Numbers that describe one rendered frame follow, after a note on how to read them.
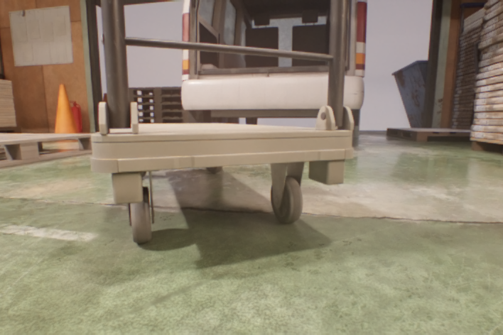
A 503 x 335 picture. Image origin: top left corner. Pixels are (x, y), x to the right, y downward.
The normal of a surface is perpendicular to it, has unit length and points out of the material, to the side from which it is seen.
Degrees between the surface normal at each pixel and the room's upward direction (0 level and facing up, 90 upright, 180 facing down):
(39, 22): 90
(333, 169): 90
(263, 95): 90
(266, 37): 93
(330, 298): 0
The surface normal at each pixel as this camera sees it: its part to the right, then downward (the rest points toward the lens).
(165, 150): 0.35, 0.15
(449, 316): 0.00, -0.99
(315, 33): -0.18, 0.22
